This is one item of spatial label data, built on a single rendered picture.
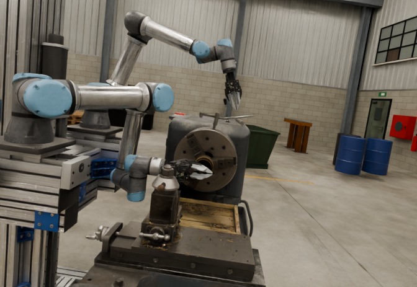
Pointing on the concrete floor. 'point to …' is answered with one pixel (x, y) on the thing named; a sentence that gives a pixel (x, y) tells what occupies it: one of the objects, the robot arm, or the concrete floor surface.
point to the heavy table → (298, 135)
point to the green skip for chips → (260, 146)
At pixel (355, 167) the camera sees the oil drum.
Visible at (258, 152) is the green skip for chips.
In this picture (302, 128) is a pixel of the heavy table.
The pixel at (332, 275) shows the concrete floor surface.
